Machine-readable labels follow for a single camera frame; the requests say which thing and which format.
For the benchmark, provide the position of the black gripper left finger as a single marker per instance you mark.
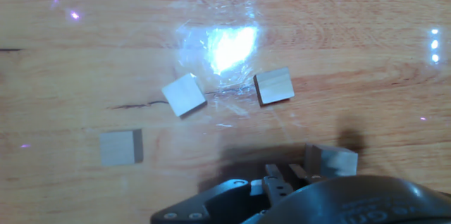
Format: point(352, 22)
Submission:
point(225, 203)

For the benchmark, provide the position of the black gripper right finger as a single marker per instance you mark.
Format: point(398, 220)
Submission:
point(299, 174)

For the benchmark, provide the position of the small wooden cube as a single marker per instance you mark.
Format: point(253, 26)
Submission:
point(184, 94)
point(275, 85)
point(334, 162)
point(120, 147)

